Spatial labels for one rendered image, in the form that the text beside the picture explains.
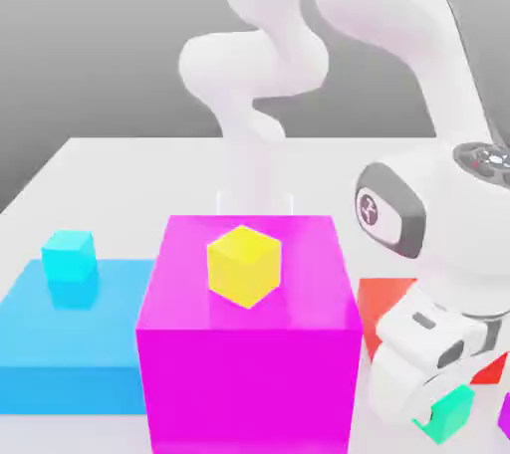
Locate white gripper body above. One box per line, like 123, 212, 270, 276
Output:
367, 343, 474, 438

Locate large blue box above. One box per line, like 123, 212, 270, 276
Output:
0, 258, 157, 416

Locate small cyan cube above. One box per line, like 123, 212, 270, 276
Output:
41, 229, 99, 286

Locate large magenta box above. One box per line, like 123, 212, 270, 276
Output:
134, 214, 364, 454

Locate small green cube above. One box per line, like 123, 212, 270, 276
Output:
410, 382, 476, 446

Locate small yellow cube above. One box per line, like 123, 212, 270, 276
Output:
206, 224, 283, 311

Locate small purple cube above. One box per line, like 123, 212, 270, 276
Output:
496, 391, 510, 441

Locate large red box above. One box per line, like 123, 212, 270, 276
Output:
357, 277, 510, 386

